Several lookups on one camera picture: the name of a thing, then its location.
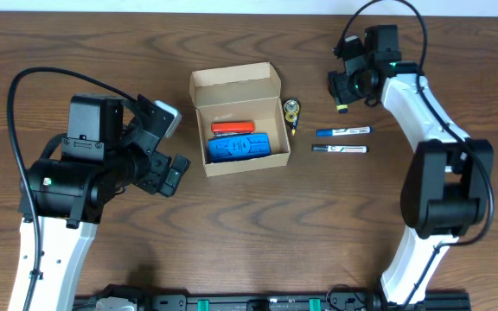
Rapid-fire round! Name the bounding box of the correction tape dispenser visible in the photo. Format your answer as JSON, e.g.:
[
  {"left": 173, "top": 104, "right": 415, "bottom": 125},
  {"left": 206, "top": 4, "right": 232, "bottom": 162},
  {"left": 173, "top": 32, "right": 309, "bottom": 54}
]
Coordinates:
[{"left": 283, "top": 98, "right": 301, "bottom": 136}]

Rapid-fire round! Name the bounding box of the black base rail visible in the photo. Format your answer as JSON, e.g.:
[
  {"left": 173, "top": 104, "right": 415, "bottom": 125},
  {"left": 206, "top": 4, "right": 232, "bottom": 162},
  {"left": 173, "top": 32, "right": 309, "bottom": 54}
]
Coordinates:
[{"left": 73, "top": 282, "right": 473, "bottom": 311}]

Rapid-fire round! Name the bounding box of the blue whiteboard marker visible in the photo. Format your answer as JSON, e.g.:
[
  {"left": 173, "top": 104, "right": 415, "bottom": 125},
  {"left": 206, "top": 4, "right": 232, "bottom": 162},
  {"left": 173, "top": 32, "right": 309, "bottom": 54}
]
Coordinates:
[{"left": 316, "top": 126, "right": 373, "bottom": 137}]

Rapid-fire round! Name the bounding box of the orange highlighter pen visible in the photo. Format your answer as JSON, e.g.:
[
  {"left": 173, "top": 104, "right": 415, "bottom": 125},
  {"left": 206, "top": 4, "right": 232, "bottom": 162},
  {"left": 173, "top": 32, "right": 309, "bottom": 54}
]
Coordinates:
[{"left": 211, "top": 122, "right": 255, "bottom": 137}]

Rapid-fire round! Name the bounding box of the yellow highlighter pen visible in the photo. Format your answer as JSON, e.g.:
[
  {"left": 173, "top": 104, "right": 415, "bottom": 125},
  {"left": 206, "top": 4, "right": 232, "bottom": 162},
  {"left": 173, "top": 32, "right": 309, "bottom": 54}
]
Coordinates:
[{"left": 336, "top": 105, "right": 348, "bottom": 114}]

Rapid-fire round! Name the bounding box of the brown cardboard box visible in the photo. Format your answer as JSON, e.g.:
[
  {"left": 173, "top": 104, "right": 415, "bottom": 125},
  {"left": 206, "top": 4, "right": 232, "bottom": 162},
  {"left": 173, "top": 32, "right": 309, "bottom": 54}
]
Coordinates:
[{"left": 189, "top": 62, "right": 291, "bottom": 177}]

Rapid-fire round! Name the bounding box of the blue plastic stapler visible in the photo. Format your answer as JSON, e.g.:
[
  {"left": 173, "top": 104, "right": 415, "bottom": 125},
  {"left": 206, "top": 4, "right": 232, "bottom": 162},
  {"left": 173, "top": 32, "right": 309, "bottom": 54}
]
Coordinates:
[{"left": 208, "top": 133, "right": 271, "bottom": 162}]

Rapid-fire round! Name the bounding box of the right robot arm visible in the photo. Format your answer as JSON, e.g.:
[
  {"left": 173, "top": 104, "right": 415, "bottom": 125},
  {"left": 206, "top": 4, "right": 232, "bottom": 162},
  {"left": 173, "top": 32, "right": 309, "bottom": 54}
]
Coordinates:
[{"left": 328, "top": 25, "right": 494, "bottom": 310}]

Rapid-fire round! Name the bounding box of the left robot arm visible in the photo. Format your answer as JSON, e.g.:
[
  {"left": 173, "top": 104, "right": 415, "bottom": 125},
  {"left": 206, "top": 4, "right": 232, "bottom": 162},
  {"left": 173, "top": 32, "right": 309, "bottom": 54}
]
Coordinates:
[{"left": 9, "top": 94, "right": 190, "bottom": 310}]

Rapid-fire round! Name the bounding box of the black whiteboard marker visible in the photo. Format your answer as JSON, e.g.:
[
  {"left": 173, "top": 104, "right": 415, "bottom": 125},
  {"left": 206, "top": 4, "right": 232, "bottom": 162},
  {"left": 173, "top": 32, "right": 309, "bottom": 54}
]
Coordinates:
[{"left": 312, "top": 144, "right": 368, "bottom": 154}]

